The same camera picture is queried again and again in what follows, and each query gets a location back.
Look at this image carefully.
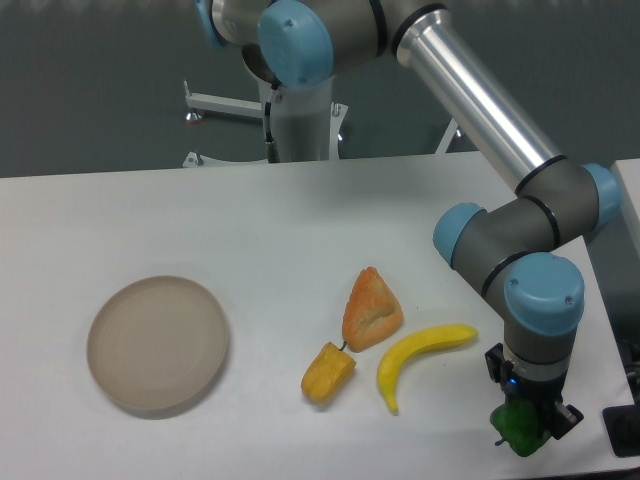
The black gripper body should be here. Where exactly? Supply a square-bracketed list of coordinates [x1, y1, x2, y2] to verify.
[485, 343, 570, 409]

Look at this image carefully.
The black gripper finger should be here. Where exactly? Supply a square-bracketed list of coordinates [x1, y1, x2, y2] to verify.
[544, 401, 584, 440]

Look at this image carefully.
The green toy pepper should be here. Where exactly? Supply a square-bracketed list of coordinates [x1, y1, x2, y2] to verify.
[489, 399, 550, 457]

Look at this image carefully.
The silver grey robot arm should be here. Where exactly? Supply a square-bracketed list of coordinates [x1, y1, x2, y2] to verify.
[196, 1, 620, 440]

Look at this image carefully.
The yellow toy pepper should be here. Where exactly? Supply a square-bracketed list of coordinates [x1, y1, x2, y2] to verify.
[301, 342, 357, 404]

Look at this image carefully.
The beige round plate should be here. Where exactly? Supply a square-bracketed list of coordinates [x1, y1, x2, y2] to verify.
[86, 276, 229, 418]

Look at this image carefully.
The black device at edge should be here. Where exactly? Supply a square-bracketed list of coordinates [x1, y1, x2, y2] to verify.
[602, 405, 639, 458]

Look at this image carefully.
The yellow toy banana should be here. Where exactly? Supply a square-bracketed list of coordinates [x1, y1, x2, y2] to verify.
[376, 323, 478, 415]

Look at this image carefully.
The orange toy bread wedge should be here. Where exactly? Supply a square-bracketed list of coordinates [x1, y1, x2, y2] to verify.
[342, 267, 404, 352]

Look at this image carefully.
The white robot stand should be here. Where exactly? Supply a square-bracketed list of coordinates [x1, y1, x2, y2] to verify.
[183, 79, 471, 168]

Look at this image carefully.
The black cable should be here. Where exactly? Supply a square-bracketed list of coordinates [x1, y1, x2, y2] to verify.
[263, 79, 282, 164]

